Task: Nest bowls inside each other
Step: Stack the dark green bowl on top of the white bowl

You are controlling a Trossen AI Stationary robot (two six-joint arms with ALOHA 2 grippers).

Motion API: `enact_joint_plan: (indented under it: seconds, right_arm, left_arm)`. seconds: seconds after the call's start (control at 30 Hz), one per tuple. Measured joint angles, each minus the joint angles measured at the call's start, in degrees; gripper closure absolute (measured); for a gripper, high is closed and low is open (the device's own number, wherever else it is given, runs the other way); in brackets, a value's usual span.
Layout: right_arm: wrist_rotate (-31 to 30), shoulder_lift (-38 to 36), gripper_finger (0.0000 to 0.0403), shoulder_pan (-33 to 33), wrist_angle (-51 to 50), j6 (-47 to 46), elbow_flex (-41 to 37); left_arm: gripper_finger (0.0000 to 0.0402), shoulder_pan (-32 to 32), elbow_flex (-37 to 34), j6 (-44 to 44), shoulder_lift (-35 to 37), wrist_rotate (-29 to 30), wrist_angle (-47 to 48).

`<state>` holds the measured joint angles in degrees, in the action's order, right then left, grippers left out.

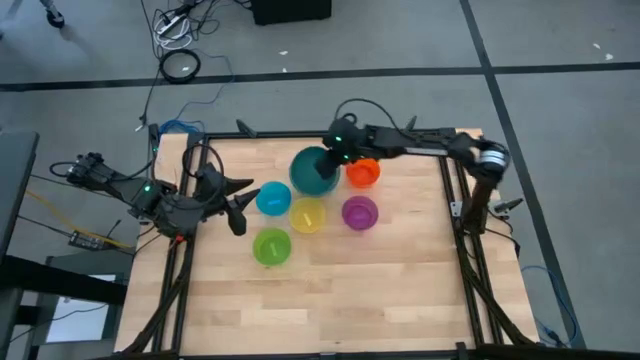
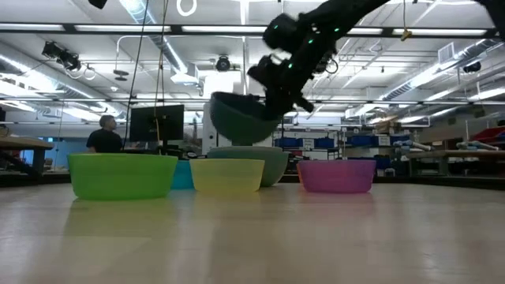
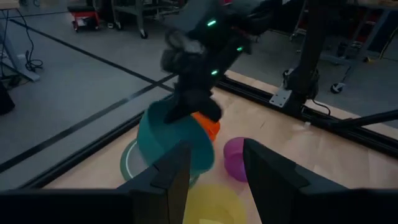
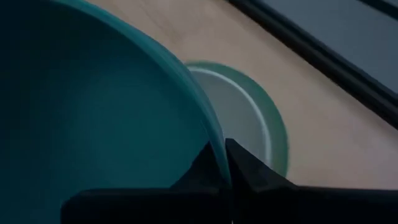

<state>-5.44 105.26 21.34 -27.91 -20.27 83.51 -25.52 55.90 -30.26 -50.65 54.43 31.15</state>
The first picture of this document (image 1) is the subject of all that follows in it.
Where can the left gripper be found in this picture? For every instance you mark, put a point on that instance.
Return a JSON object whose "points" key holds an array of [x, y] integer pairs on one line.
{"points": [[220, 202]]}

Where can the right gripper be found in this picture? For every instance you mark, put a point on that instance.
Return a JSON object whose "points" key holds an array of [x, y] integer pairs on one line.
{"points": [[345, 140]]}

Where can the small cyan bowl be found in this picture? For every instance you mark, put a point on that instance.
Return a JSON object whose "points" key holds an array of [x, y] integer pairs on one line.
{"points": [[273, 198]]}

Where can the small orange bowl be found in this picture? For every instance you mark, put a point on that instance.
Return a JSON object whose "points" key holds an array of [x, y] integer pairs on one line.
{"points": [[364, 174]]}

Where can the small yellow bowl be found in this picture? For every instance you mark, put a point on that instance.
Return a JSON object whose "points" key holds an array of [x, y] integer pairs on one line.
{"points": [[307, 215]]}

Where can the small purple bowl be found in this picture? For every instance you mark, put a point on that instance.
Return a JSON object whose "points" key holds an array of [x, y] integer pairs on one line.
{"points": [[360, 213]]}

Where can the small lime green bowl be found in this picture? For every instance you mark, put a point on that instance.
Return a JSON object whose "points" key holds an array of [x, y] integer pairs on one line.
{"points": [[272, 246]]}

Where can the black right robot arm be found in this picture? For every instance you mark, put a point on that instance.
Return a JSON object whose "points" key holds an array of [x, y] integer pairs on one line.
{"points": [[425, 145]]}

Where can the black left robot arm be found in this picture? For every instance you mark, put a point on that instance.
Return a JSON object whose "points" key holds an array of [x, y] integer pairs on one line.
{"points": [[115, 181]]}

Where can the large pale teal bowl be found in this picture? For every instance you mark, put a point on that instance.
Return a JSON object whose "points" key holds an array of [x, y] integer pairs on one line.
{"points": [[291, 172]]}

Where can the black clamp lever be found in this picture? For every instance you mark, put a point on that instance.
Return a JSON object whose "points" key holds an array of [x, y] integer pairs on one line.
{"points": [[246, 129], [411, 123], [509, 204]]}

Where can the black box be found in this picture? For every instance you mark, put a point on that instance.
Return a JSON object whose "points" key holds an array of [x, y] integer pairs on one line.
{"points": [[291, 11]]}

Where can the small black electronic device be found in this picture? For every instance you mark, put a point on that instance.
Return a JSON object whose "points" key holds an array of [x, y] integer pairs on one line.
{"points": [[87, 241]]}

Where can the white power strip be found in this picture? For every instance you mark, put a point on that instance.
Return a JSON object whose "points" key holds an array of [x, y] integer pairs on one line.
{"points": [[170, 24]]}

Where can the black desk bar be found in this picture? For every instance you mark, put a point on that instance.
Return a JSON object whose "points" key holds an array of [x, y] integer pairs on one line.
{"points": [[60, 280]]}

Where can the white panel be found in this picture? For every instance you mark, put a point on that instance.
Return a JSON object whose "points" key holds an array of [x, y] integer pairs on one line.
{"points": [[80, 315]]}

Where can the dark grey desk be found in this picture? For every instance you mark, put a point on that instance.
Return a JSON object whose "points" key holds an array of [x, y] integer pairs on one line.
{"points": [[15, 190]]}

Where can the black chair caster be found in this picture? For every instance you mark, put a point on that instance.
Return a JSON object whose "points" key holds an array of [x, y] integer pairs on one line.
{"points": [[54, 18]]}

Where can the black aluminium table frame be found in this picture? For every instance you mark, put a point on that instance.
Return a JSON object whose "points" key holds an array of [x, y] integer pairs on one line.
{"points": [[325, 135]]}

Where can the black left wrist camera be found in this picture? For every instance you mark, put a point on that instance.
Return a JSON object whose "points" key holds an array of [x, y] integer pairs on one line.
{"points": [[210, 177]]}

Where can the small metal bracket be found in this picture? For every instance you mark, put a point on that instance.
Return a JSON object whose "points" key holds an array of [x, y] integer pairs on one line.
{"points": [[456, 209]]}

